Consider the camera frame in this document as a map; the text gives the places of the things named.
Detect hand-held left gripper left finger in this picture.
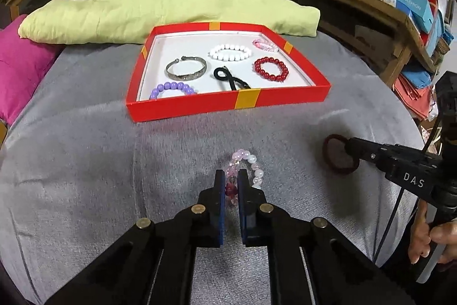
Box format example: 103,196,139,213
43,169,227,305

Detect thin black cable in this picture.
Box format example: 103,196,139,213
373,110,445,264

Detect light green pillow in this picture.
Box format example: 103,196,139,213
17,0,321,45

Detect wooden shelf unit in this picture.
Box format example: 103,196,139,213
273,0,440,88

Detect red shallow box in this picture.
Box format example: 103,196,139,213
125,21,332,123

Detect grey blanket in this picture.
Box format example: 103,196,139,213
0,29,433,305

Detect small pink bead bracelet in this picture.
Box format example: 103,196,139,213
252,37,280,53

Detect red bead bracelet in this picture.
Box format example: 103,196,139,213
254,56,289,82

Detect silver bangle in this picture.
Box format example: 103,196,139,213
165,56,208,81

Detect black hair tie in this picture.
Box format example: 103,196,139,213
213,66,251,91

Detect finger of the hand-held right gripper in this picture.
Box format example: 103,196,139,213
344,137,393,170

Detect stack of folded cloths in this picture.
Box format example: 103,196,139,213
392,60,438,122

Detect pink and white bead bracelet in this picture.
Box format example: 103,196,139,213
224,148,265,208

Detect purple bead bracelet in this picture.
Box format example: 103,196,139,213
149,81,197,100

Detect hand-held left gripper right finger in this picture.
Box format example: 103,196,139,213
237,168,417,305

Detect person's right hand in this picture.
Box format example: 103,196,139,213
408,208,457,265

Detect dark red hair tie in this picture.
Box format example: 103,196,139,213
323,134,361,174

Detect magenta cushion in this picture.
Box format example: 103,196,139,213
0,14,65,127

